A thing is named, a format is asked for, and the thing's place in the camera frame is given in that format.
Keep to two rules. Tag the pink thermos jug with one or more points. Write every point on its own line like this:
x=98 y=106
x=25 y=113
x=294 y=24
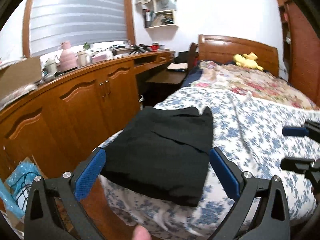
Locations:
x=67 y=58

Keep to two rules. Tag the black double-breasted coat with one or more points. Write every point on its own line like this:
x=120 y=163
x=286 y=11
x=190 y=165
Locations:
x=163 y=154

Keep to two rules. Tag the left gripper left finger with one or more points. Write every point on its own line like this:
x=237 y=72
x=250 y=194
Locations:
x=42 y=219

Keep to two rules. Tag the white wall shelf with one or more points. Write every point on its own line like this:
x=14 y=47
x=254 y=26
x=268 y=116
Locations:
x=159 y=13

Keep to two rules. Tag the red floral beige blanket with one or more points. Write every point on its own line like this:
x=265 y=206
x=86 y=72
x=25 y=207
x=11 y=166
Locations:
x=251 y=82

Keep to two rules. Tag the long wooden desk cabinet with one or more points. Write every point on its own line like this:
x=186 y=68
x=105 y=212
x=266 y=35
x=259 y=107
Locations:
x=59 y=124

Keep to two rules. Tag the wooden louvered wardrobe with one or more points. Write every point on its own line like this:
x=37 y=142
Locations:
x=301 y=50

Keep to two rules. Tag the person's left hand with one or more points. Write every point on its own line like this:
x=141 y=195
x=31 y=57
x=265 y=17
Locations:
x=140 y=233

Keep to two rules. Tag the dark wooden chair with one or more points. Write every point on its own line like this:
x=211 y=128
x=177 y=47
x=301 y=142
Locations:
x=188 y=57

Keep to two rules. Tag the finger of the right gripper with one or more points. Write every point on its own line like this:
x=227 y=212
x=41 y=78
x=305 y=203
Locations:
x=297 y=165
x=295 y=131

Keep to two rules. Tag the wooden bed headboard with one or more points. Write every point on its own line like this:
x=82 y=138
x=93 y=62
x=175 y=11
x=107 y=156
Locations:
x=222 y=49

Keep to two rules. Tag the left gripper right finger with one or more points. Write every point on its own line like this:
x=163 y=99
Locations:
x=271 y=219

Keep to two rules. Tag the grey zebra window blind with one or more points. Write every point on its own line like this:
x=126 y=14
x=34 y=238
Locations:
x=53 y=22

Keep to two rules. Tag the red basket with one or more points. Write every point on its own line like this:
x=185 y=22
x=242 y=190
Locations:
x=154 y=47

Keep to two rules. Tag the yellow plush toy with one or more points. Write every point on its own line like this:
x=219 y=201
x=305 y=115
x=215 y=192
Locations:
x=247 y=61

